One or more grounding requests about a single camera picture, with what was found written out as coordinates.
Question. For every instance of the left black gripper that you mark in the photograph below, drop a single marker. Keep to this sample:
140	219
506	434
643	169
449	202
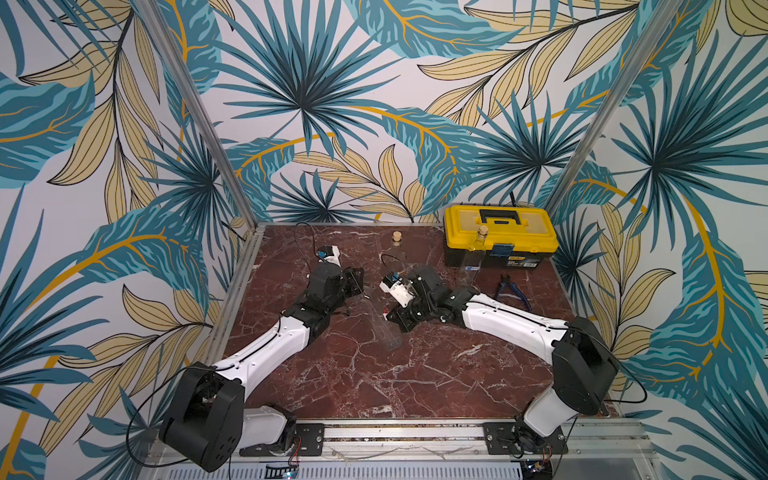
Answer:
357	284

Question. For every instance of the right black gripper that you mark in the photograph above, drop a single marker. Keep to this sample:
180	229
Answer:
405	313

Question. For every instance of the glass bottle with black cap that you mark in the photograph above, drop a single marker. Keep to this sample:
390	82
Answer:
374	306

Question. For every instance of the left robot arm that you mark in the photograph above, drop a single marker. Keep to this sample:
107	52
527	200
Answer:
206	421

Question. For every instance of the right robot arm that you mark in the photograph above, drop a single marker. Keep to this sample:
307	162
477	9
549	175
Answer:
583	367

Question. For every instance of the glass bottle with cork stopper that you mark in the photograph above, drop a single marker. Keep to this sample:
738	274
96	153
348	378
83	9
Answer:
393	257

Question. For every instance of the slim glass bottle with cork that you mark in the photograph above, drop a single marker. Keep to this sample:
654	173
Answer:
473	259

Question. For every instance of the yellow and black toolbox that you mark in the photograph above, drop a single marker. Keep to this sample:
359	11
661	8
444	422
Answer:
516	237

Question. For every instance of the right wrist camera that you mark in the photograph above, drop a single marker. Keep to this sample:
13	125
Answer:
399	288

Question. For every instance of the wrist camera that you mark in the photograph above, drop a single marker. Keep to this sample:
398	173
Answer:
329	255
399	288

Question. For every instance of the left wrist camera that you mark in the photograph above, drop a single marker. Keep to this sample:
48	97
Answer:
329	255

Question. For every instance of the blue handled pliers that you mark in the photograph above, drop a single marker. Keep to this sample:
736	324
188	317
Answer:
506	287

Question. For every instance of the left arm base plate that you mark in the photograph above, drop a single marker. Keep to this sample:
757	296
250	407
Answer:
303	439

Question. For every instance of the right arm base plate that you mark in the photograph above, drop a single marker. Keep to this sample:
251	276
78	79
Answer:
517	439

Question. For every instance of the aluminium front rail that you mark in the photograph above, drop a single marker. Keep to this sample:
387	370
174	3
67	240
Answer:
597	448

